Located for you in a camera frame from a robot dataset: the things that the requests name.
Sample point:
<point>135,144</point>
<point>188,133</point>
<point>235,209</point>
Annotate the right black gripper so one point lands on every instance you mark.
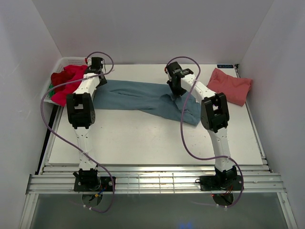
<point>177,93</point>

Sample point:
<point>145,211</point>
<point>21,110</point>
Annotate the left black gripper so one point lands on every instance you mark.
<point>102,82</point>

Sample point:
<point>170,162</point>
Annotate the blue t shirt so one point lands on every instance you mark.
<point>152,98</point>

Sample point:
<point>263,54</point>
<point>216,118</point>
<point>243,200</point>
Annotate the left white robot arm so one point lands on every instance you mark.
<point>81,115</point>

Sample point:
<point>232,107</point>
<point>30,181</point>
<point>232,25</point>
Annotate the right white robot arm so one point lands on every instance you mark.
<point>214,118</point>

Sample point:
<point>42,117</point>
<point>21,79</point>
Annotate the magenta t shirt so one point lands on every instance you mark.
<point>61,92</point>

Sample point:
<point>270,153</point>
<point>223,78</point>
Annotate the dark red t shirt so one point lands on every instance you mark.
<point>62,77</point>

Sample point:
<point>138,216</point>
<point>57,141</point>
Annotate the blue table label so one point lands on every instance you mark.
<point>225,66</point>

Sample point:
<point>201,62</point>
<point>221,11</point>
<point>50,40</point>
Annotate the green garment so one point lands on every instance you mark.
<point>51,91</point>

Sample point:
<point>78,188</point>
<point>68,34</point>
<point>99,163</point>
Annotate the folded salmon t shirt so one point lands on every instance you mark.
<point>235,89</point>

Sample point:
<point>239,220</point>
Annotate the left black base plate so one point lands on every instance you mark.
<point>104,183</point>

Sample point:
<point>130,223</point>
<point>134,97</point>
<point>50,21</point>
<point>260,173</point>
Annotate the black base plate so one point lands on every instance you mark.
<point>212,183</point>
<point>104,183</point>

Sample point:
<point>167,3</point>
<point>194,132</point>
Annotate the aluminium rail frame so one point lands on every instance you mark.
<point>146,154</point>

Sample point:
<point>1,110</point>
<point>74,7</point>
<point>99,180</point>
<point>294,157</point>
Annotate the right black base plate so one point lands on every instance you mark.
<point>212,183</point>

